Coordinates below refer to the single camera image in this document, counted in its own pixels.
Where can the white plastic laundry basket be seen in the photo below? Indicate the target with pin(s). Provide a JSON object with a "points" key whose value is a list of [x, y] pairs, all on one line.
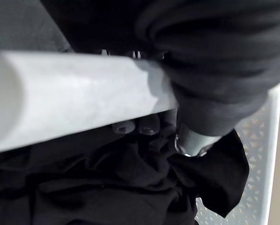
{"points": [[72, 93]]}

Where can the black clothes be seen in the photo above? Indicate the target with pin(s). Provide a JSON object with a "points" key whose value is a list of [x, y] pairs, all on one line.
{"points": [[107, 182]]}

